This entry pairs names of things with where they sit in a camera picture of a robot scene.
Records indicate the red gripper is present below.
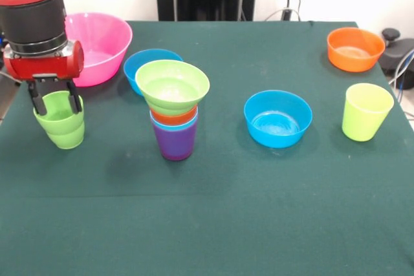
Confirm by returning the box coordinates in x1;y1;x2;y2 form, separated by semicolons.
3;40;85;116

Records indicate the green bowl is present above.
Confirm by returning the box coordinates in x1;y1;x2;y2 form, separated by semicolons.
135;59;211;117

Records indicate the orange cup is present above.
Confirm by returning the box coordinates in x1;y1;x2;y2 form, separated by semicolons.
151;105;199;126

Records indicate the blue cup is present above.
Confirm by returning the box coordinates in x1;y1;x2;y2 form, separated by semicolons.
149;109;199;133

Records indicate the purple cup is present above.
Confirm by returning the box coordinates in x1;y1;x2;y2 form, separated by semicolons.
151;119;199;162

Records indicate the large pink bowl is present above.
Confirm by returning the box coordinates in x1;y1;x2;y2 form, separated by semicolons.
63;12;134;88

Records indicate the blue bowl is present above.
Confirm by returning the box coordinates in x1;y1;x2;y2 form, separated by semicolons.
243;89;314;149
123;48;184;97

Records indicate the dark green table cloth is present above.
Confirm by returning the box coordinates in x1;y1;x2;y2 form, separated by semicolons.
0;19;414;276

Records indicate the orange bowl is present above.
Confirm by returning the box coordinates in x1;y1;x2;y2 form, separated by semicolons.
326;27;386;73

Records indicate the yellow-green cup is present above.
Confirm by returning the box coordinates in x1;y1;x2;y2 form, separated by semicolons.
342;83;395;143

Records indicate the black office chair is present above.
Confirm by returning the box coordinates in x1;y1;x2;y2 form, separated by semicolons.
378;28;414;80

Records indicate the blue cable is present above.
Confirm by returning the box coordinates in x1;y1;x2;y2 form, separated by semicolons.
387;48;414;96

